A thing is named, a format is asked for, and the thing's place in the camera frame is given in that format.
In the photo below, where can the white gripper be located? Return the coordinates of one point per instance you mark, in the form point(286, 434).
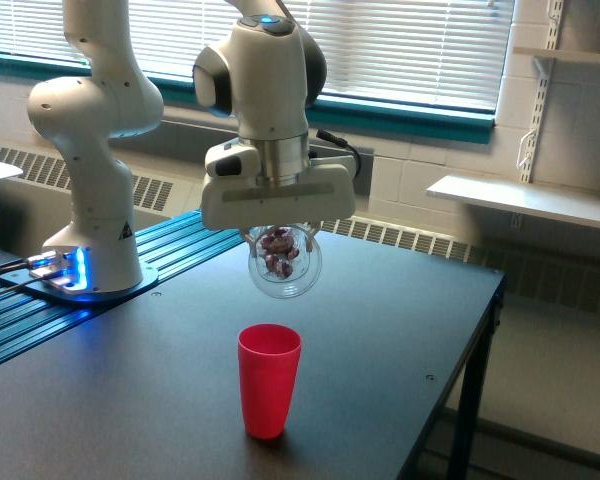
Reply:
point(245, 188)

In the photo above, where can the purple candies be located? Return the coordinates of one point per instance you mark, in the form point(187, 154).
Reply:
point(279, 251)

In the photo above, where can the clear plastic cup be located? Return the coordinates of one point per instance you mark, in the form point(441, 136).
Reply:
point(306, 266)

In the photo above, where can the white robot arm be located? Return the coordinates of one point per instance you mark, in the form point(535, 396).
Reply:
point(265, 75)

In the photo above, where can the red plastic cup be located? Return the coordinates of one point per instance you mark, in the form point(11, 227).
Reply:
point(268, 356)

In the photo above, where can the teal window sill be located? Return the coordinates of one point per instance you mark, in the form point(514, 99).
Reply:
point(366, 116)

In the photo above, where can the white window blinds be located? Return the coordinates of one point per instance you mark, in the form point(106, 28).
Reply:
point(447, 54)

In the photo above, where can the black table leg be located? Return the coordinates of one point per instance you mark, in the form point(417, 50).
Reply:
point(472, 388)

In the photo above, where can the baseboard radiator grille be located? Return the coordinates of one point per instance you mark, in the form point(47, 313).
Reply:
point(569, 282)

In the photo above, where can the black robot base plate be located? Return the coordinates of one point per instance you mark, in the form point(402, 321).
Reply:
point(44, 290)

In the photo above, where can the blue aluminium rail platform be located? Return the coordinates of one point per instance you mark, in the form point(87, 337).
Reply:
point(172, 247)

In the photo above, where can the white slotted shelf rail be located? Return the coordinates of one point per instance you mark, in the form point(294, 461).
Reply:
point(543, 63)

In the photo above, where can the white lower wall shelf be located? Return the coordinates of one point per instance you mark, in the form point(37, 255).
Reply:
point(562, 205)

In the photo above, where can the white wall shelf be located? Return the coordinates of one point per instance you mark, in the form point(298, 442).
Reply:
point(562, 205)
point(560, 55)

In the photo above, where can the white upper wall shelf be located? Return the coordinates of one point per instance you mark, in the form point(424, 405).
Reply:
point(560, 55)

